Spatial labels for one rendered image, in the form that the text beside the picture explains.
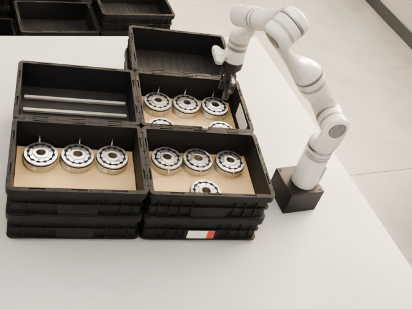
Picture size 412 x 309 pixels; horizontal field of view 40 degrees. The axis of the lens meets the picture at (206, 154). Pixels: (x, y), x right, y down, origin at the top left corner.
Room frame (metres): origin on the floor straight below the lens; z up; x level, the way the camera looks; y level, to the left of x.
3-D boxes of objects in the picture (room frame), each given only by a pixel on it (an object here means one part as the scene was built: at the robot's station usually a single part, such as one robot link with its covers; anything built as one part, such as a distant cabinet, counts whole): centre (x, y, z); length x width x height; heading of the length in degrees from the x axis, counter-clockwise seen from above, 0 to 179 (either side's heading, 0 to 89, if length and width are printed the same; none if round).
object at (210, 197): (1.35, -0.01, 0.92); 0.40 x 0.30 x 0.02; 112
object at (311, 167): (1.54, -0.36, 0.89); 0.09 x 0.09 x 0.17; 31
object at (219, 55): (1.70, 0.03, 1.13); 0.11 x 0.09 x 0.06; 113
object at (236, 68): (1.70, 0.01, 1.06); 0.08 x 0.08 x 0.09
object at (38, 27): (2.54, 0.97, 0.31); 0.40 x 0.30 x 0.34; 122
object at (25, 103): (1.48, 0.47, 0.87); 0.40 x 0.30 x 0.11; 112
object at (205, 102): (1.73, 0.02, 0.86); 0.10 x 0.10 x 0.01
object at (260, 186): (1.35, -0.01, 0.87); 0.40 x 0.30 x 0.11; 112
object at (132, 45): (1.90, 0.21, 0.92); 0.40 x 0.30 x 0.02; 112
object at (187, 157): (1.42, 0.02, 0.86); 0.10 x 0.10 x 0.01
